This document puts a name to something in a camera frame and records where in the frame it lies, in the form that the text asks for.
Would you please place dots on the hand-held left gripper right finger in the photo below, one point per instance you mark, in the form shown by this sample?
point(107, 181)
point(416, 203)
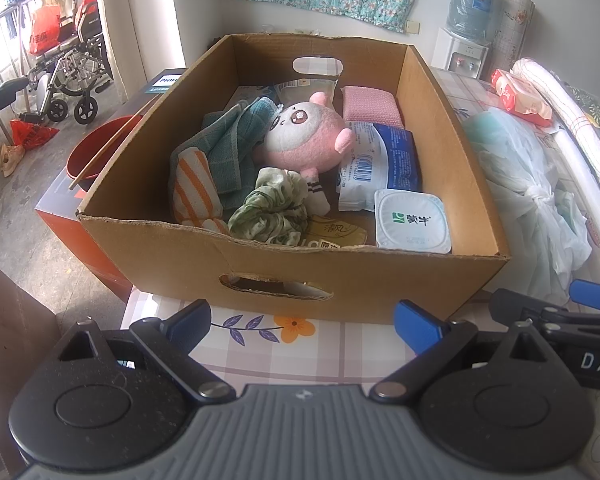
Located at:
point(415, 322)

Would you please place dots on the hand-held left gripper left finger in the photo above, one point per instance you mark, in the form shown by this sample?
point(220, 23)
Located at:
point(192, 320)

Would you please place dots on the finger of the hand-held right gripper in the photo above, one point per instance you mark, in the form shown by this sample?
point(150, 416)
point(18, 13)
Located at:
point(597, 295)
point(510, 305)

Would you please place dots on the white yogurt cup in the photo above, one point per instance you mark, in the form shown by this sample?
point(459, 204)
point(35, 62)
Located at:
point(412, 222)

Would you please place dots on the brown cardboard box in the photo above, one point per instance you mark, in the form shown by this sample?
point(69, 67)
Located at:
point(280, 265)

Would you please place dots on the yellow sachet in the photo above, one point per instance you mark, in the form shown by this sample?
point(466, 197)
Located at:
point(335, 232)

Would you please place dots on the orange striped sock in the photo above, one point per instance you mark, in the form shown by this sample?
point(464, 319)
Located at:
point(192, 190)

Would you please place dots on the green scrunched cloth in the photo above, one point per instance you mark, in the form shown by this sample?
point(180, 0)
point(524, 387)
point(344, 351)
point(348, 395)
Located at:
point(270, 210)

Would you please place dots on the white black striped sock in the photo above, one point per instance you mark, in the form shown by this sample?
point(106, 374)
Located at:
point(317, 200)

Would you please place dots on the blue white packet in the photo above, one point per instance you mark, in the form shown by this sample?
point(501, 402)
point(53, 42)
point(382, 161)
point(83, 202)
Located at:
point(375, 165)

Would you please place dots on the teal towel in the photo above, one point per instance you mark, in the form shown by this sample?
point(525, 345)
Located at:
point(225, 150)

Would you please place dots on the pink plush toy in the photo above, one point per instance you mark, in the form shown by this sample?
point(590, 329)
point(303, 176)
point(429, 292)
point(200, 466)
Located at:
point(305, 135)

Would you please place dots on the pink sponge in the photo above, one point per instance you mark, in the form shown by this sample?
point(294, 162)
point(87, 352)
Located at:
point(370, 105)

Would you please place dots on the checked printed bed sheet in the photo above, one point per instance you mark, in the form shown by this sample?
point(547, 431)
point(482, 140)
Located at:
point(340, 345)

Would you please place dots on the large white plastic bag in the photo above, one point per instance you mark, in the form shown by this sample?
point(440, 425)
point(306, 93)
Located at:
point(515, 170)

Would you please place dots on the white rolled mat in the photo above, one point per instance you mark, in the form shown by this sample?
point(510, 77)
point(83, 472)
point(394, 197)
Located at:
point(575, 160)

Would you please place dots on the black orange appliance box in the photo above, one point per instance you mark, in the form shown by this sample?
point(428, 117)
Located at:
point(65, 225)

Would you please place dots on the white striped towel blanket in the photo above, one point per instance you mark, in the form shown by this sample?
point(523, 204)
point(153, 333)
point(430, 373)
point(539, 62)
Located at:
point(580, 125)

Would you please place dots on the brown wooden footboard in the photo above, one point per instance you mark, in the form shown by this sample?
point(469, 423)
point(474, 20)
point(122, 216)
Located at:
point(15, 310)

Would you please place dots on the red bowl with chopsticks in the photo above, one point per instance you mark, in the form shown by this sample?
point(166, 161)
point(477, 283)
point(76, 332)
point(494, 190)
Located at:
point(105, 154)

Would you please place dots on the red wet wipes pack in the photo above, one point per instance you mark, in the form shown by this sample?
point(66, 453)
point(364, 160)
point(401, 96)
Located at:
point(522, 95)

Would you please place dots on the red bag on floor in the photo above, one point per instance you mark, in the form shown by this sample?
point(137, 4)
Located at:
point(30, 132)

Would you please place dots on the floral patterned paper roll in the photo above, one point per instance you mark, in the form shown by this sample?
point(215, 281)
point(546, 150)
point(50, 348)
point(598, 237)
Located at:
point(515, 25)

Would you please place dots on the wheelchair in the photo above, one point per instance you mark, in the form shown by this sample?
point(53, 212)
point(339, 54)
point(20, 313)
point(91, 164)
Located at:
point(80, 60)

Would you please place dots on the black chair armrest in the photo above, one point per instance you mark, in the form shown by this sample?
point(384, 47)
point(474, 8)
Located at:
point(7, 92)

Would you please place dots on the blue water jug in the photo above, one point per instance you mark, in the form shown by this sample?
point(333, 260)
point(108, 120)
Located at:
point(472, 7)

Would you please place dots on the red hanging bag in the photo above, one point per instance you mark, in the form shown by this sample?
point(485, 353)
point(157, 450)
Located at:
point(45, 30)

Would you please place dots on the yellow hanging towel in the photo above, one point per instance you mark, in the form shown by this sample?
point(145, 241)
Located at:
point(57, 0)

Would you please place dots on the metal balcony railing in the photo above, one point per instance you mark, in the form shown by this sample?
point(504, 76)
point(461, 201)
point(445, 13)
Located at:
point(0, 16)

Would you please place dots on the wall socket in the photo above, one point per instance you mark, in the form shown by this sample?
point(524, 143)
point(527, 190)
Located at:
point(413, 27)

